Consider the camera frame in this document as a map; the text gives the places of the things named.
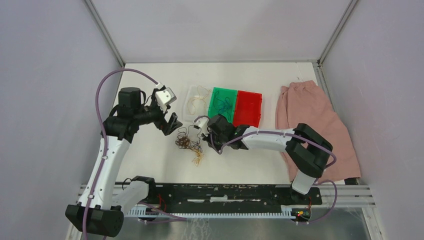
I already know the red plastic bin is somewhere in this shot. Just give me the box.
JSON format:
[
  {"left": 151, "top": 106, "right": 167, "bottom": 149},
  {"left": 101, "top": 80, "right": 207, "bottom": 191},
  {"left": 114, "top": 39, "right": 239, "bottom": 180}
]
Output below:
[{"left": 232, "top": 90, "right": 262, "bottom": 127}]

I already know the cable pile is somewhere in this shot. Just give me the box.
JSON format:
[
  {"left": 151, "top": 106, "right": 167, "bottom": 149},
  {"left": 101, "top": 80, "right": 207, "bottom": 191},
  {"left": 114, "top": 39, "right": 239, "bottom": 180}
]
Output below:
[{"left": 174, "top": 124, "right": 205, "bottom": 167}]

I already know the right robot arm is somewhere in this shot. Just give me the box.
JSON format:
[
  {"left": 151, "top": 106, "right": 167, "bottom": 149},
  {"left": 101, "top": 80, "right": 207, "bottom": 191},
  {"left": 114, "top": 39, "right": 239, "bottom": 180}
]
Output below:
[{"left": 193, "top": 114, "right": 337, "bottom": 204}]

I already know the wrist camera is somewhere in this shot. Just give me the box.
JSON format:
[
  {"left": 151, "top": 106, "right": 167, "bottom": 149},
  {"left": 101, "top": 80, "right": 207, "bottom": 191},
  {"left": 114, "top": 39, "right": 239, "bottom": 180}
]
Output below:
[
  {"left": 193, "top": 115, "right": 210, "bottom": 137},
  {"left": 155, "top": 87, "right": 177, "bottom": 112}
]

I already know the green plastic bin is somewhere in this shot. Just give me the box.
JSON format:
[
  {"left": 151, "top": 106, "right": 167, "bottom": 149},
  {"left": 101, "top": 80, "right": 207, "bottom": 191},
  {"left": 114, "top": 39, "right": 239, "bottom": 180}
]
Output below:
[{"left": 208, "top": 87, "right": 238, "bottom": 123}]

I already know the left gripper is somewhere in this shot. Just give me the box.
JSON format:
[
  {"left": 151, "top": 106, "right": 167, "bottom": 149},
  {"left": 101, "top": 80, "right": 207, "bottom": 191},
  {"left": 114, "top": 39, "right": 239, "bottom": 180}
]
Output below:
[{"left": 134, "top": 88, "right": 183, "bottom": 135}]

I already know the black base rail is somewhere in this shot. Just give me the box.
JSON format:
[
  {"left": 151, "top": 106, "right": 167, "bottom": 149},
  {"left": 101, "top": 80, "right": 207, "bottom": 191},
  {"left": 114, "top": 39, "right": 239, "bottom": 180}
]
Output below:
[{"left": 142, "top": 183, "right": 323, "bottom": 214}]

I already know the clear plastic bin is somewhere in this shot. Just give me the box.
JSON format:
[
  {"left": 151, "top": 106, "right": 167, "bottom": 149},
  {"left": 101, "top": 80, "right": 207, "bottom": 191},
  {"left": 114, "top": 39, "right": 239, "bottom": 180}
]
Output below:
[{"left": 182, "top": 85, "right": 213, "bottom": 122}]

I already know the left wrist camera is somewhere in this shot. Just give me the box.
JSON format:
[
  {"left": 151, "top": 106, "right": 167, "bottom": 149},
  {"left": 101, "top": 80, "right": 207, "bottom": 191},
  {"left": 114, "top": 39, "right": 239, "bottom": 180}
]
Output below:
[{"left": 155, "top": 87, "right": 177, "bottom": 112}]

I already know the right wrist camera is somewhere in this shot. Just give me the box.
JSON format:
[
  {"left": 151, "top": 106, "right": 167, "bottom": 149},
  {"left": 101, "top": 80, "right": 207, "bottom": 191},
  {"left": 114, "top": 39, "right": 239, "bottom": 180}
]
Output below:
[{"left": 193, "top": 115, "right": 210, "bottom": 137}]

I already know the white cable duct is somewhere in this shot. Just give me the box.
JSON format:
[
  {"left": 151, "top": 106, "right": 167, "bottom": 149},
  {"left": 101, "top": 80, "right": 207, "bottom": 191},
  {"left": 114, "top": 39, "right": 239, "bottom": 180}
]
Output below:
[{"left": 126, "top": 205, "right": 296, "bottom": 220}]

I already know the pink cloth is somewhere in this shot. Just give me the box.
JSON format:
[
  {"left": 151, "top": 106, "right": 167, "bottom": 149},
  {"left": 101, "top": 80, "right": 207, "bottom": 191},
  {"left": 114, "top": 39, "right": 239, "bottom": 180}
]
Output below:
[{"left": 275, "top": 80, "right": 362, "bottom": 182}]

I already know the dark thin cable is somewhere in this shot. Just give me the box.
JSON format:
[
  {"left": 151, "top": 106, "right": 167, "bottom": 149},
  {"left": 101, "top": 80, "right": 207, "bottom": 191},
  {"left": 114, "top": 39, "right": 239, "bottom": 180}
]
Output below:
[{"left": 211, "top": 91, "right": 235, "bottom": 120}]

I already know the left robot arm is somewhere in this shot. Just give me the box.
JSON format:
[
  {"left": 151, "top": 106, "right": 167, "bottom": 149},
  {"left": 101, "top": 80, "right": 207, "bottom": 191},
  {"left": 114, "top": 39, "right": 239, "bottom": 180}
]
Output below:
[{"left": 65, "top": 85, "right": 182, "bottom": 238}]

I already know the yellow cable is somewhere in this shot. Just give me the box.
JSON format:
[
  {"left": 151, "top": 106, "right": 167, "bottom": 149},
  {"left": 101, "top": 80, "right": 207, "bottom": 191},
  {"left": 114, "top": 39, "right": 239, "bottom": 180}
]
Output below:
[{"left": 187, "top": 86, "right": 210, "bottom": 115}]

